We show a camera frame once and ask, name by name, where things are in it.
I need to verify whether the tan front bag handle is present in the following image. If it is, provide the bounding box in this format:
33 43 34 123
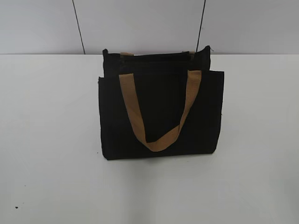
119 70 202 152

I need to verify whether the tan bag handle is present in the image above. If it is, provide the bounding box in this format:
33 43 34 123
120 51 195 56
119 70 202 152

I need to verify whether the black canvas tote bag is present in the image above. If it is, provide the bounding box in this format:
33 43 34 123
98 46 224 160

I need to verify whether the tan rear bag handle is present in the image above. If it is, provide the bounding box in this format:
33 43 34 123
120 51 195 56

